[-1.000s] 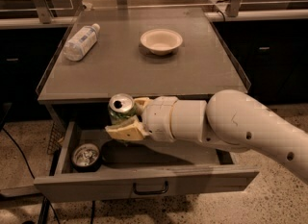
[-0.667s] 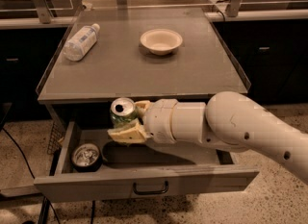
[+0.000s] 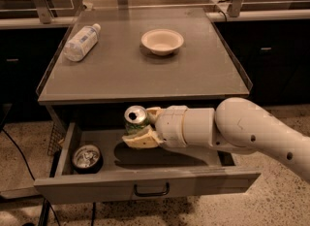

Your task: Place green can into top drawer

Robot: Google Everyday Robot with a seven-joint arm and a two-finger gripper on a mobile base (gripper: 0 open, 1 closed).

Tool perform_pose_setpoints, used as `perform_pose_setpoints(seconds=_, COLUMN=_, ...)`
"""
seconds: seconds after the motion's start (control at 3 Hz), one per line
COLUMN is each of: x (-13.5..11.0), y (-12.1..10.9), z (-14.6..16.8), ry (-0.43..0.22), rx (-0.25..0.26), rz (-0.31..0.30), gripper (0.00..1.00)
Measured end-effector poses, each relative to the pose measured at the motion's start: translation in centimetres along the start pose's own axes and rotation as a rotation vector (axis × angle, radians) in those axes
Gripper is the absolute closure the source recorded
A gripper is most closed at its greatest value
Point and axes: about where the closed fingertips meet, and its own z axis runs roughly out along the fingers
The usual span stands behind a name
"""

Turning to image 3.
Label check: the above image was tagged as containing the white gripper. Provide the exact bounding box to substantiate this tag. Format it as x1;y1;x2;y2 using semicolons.
122;106;188;148

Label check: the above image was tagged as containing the green soda can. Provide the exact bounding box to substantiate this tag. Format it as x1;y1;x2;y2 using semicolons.
124;106;149;135

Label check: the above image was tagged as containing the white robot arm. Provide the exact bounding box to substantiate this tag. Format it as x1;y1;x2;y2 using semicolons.
122;97;310;182

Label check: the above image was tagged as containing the grey open top drawer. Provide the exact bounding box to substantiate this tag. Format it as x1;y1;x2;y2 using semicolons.
34;122;261;204

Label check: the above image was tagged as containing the dark can in drawer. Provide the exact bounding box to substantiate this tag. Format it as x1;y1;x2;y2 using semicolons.
71;145;104;174

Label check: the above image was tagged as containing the grey cabinet counter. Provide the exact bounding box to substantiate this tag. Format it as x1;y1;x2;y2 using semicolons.
39;8;252;108

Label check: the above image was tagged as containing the white bowl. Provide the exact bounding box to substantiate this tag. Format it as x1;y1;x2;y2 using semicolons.
141;29;184;56

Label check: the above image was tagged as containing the clear plastic water bottle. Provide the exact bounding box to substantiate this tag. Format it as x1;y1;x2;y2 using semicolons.
63;23;101;62

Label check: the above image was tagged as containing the black drawer handle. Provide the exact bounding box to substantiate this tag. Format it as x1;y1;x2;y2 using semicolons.
134;182;171;198

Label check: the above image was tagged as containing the wire mesh basket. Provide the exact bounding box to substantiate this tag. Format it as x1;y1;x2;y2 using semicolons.
47;124;65;156

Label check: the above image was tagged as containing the black floor cable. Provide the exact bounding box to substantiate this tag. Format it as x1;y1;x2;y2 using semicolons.
0;128;62;226

